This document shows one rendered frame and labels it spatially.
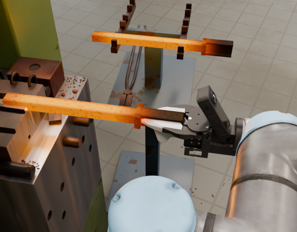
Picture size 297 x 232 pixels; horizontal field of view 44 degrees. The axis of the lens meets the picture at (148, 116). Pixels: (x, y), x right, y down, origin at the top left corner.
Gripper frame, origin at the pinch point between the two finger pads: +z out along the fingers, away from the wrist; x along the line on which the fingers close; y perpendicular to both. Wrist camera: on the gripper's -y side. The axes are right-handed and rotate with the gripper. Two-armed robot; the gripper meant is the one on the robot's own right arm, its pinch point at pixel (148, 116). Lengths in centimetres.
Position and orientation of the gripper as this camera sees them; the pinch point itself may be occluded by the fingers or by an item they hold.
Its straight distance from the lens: 79.6
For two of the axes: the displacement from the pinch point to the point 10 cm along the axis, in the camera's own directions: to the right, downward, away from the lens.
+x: 1.9, -6.8, 7.1
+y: 0.1, 7.3, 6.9
